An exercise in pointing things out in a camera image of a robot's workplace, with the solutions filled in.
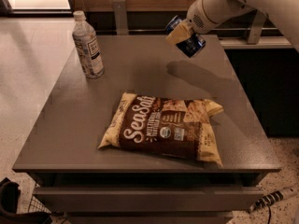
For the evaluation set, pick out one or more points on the sea salt chips bag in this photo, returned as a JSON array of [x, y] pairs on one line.
[[162, 126]]

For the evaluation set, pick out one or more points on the blue pepsi can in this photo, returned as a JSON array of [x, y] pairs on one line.
[[193, 45]]

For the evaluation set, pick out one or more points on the wire basket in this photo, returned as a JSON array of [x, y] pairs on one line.
[[36, 206]]

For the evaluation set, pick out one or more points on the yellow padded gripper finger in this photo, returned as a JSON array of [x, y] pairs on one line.
[[179, 31]]

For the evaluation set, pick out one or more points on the clear plastic water bottle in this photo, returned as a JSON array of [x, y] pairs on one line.
[[86, 43]]

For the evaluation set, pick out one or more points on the right metal bracket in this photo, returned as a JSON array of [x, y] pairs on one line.
[[256, 28]]

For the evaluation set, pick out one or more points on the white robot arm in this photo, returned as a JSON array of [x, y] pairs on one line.
[[284, 14]]

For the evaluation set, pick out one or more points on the left metal bracket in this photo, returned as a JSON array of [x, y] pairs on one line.
[[120, 15]]

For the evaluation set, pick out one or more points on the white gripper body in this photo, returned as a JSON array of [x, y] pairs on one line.
[[202, 16]]

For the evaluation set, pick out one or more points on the metal bracket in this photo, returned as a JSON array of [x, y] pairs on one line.
[[256, 28], [120, 15]]

